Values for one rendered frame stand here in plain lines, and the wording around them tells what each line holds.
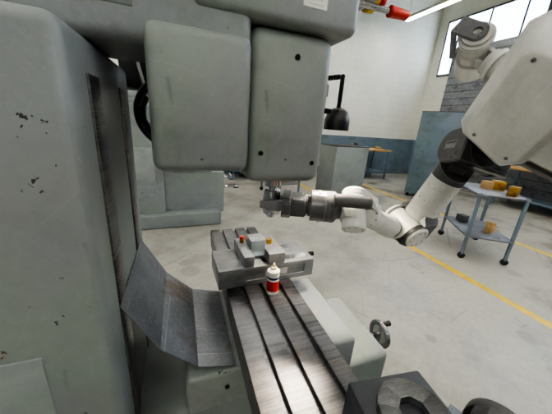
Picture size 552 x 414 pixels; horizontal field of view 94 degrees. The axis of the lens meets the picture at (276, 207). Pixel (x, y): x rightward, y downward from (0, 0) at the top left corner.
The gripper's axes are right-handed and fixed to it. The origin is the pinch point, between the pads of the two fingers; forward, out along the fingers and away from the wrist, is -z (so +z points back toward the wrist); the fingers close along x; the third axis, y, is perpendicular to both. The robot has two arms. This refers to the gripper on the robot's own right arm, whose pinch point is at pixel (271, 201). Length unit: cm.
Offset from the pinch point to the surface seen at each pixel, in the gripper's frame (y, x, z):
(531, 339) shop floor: 125, -105, 197
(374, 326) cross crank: 61, -26, 46
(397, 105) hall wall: -98, -864, 315
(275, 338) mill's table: 31.8, 17.1, 4.6
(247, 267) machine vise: 24.5, -3.7, -7.1
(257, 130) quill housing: -19.8, 12.3, -2.8
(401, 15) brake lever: -46, 0, 27
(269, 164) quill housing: -12.3, 11.1, -0.1
